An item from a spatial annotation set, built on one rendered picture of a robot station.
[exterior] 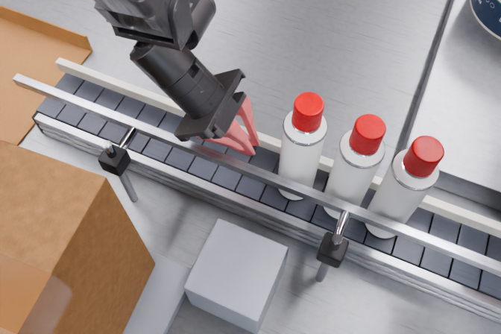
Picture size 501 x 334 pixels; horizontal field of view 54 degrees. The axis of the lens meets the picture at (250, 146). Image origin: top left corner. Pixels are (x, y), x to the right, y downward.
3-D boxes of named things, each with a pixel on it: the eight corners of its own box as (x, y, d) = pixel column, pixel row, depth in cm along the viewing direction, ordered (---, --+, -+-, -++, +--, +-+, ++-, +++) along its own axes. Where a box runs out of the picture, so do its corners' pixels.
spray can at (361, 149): (363, 194, 70) (401, 115, 52) (352, 227, 68) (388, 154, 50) (328, 182, 71) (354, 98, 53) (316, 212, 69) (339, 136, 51)
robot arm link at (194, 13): (94, -7, 49) (171, 9, 47) (145, -71, 55) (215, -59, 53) (125, 74, 59) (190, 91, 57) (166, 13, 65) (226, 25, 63)
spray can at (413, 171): (405, 212, 69) (459, 136, 51) (395, 245, 66) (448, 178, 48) (369, 199, 70) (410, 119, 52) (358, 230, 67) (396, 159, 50)
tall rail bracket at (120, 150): (161, 171, 77) (141, 112, 63) (137, 210, 74) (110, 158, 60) (143, 164, 78) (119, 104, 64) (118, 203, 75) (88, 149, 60)
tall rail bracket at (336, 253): (342, 245, 71) (365, 199, 57) (326, 292, 68) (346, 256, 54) (321, 237, 72) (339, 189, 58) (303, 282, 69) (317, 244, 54)
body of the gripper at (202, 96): (250, 77, 62) (212, 35, 58) (215, 141, 57) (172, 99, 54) (216, 85, 67) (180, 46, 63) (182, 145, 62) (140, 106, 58)
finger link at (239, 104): (281, 130, 65) (238, 82, 60) (260, 174, 62) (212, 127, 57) (245, 134, 70) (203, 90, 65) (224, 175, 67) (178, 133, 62)
